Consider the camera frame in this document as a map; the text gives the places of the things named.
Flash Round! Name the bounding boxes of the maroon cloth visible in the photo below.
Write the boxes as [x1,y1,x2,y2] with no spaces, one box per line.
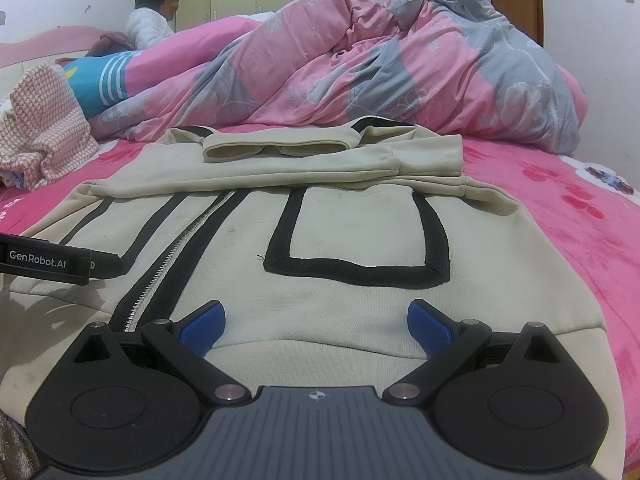
[85,31,136,57]

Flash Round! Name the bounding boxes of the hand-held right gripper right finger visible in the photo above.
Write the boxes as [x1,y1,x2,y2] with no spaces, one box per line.
[382,300,571,406]

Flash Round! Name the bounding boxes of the pink white padded headboard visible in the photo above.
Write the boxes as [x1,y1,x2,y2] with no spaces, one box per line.
[0,24,113,98]

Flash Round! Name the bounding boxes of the beige zip jacket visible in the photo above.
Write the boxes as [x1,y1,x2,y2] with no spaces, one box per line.
[0,116,626,480]

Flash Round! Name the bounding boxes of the pink grey floral quilt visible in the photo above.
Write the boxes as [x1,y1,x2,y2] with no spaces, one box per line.
[87,0,588,156]

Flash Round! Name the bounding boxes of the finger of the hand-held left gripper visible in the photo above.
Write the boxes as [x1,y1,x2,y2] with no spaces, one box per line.
[90,252,123,281]

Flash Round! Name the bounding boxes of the beige white knitted blanket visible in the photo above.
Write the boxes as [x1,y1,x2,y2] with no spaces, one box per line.
[0,64,101,191]

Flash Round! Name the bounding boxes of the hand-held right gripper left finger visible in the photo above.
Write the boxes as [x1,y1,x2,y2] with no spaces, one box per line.
[72,300,252,402]

